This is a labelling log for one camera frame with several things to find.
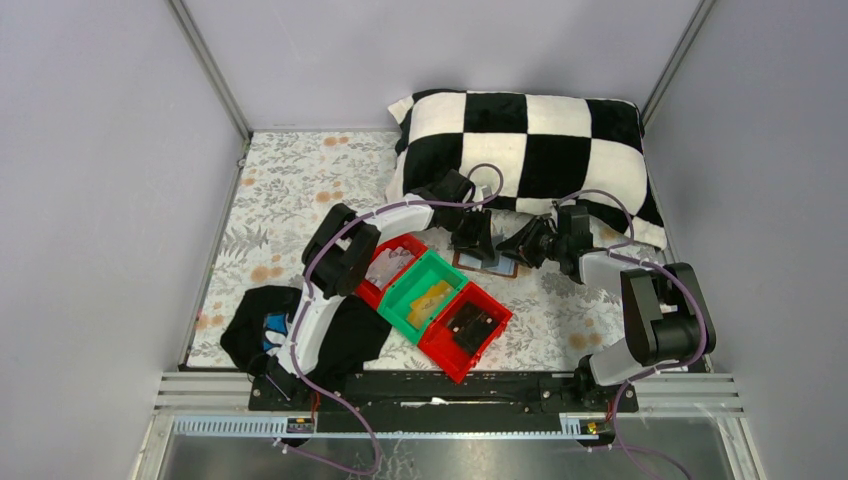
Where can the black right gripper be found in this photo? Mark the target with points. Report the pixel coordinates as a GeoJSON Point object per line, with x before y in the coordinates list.
{"type": "Point", "coordinates": [525, 240]}

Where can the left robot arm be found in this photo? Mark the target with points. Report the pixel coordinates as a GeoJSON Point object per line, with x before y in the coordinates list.
{"type": "Point", "coordinates": [336, 259]}

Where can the red bin with white cards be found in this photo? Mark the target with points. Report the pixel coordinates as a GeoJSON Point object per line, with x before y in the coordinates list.
{"type": "Point", "coordinates": [368, 292]}

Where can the black card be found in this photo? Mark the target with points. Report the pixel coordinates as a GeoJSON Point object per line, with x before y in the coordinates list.
{"type": "Point", "coordinates": [470, 327]}

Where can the red bin with black cards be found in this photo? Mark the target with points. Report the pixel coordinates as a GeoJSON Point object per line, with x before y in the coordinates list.
{"type": "Point", "coordinates": [437, 343]}

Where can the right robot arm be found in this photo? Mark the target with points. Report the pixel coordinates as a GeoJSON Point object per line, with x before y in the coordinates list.
{"type": "Point", "coordinates": [665, 320]}

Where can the green plastic bin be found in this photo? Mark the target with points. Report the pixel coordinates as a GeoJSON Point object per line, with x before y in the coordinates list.
{"type": "Point", "coordinates": [426, 272]}

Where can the yellow card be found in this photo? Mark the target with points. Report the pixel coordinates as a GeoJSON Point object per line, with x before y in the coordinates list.
{"type": "Point", "coordinates": [426, 305]}

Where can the white VIP card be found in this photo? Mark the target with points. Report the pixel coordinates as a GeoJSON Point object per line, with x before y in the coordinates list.
{"type": "Point", "coordinates": [387, 265]}

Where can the black white checkered pillow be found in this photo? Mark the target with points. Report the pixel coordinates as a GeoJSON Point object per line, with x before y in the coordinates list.
{"type": "Point", "coordinates": [531, 150]}

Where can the brown leather card holder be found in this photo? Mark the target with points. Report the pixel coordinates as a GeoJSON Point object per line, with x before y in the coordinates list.
{"type": "Point", "coordinates": [500, 266]}

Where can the floral tablecloth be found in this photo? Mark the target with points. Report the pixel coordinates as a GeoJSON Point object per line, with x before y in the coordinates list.
{"type": "Point", "coordinates": [288, 183]}

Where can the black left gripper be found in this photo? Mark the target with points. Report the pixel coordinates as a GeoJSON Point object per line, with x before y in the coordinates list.
{"type": "Point", "coordinates": [474, 235]}

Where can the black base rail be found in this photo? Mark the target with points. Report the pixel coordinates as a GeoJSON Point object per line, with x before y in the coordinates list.
{"type": "Point", "coordinates": [548, 392]}

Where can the black cloth with blue print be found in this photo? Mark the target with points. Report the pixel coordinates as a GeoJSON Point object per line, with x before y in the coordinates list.
{"type": "Point", "coordinates": [355, 336]}

